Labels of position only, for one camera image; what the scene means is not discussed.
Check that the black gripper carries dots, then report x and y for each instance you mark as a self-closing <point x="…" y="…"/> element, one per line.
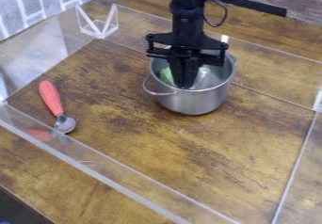
<point x="185" y="46"/>

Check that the green knitted object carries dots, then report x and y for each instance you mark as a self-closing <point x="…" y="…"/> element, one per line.
<point x="165" y="77"/>

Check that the silver metal pot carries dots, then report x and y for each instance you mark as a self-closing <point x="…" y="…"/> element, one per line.
<point x="203" y="97"/>

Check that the clear acrylic corner bracket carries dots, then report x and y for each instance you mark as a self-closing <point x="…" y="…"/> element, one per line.
<point x="96" y="28"/>

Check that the black strip on wall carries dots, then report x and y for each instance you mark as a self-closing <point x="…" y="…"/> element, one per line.
<point x="269" y="9"/>

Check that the orange handled metal spoon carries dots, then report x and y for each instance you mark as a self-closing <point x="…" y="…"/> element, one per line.
<point x="64" y="123"/>

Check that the clear acrylic enclosure wall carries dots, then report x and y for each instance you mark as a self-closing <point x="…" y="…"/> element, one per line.
<point x="152" y="194"/>

